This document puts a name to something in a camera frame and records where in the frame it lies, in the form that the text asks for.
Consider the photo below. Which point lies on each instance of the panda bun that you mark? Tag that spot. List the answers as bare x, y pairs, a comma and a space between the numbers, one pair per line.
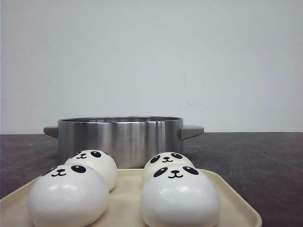
163, 159
180, 196
99, 161
69, 195

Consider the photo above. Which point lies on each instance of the cream rectangular plastic tray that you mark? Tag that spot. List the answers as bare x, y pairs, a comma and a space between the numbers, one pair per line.
124, 204

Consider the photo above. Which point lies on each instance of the stainless steel steamer pot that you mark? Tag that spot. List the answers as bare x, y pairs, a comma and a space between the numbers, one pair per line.
130, 140

